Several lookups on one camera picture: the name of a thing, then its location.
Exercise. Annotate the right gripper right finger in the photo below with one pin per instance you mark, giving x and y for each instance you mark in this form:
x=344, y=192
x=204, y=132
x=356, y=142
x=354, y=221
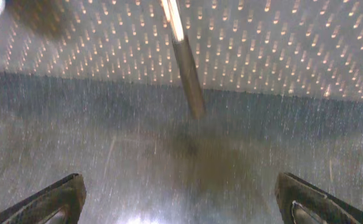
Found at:
x=296, y=194

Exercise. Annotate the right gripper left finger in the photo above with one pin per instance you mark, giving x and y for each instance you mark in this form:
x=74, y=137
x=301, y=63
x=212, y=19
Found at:
x=63, y=199

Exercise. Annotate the black pegboard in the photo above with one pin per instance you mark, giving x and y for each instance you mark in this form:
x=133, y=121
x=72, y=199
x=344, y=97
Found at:
x=262, y=46

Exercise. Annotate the hammer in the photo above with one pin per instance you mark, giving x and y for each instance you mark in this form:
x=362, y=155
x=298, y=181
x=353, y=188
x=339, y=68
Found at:
x=189, y=77

